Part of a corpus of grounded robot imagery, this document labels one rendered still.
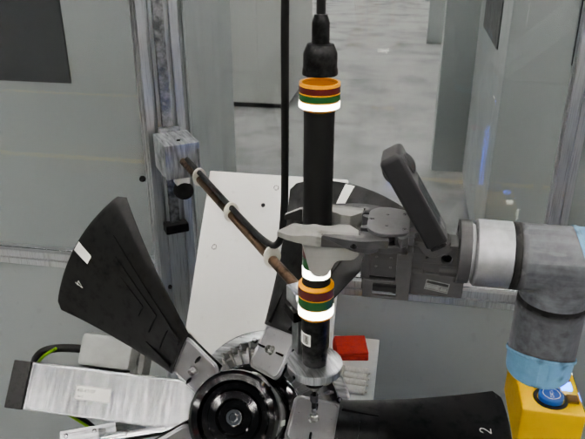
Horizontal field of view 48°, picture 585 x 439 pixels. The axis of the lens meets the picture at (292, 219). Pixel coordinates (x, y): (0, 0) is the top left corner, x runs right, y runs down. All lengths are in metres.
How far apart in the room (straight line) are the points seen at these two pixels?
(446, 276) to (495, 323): 0.91
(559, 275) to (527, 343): 0.10
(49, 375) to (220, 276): 0.32
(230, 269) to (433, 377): 0.74
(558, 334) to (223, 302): 0.60
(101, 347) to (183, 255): 0.43
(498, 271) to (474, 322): 0.92
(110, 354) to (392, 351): 0.80
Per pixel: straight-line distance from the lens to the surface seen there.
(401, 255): 0.71
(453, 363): 1.71
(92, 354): 1.14
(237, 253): 1.18
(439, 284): 0.75
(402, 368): 1.72
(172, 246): 1.48
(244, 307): 1.16
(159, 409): 1.06
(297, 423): 0.90
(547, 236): 0.74
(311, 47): 0.67
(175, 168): 1.29
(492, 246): 0.72
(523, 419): 1.17
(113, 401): 1.09
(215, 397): 0.87
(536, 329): 0.77
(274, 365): 0.90
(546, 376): 0.81
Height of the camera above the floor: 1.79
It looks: 25 degrees down
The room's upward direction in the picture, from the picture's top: straight up
